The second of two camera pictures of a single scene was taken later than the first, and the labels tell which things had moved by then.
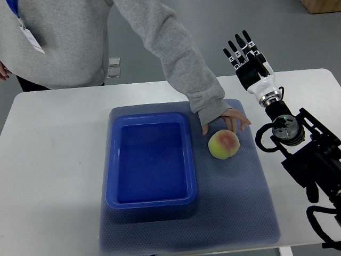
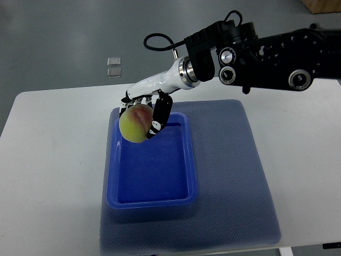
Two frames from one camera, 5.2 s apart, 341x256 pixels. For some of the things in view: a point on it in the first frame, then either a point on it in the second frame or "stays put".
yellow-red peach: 224,144 to 135,122
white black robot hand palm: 265,88 to 182,75
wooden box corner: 322,6 stays put
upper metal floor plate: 114,61 stays put
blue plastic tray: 151,162 stays put
